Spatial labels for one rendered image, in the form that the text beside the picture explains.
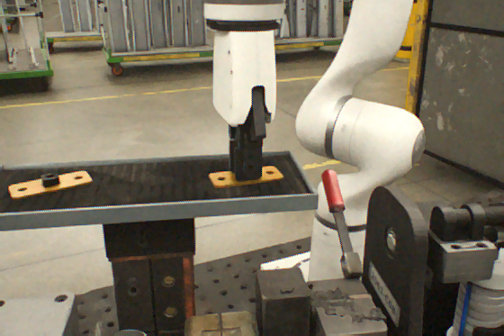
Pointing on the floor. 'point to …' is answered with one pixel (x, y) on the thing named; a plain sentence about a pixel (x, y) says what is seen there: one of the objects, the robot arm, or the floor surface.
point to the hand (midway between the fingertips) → (245, 158)
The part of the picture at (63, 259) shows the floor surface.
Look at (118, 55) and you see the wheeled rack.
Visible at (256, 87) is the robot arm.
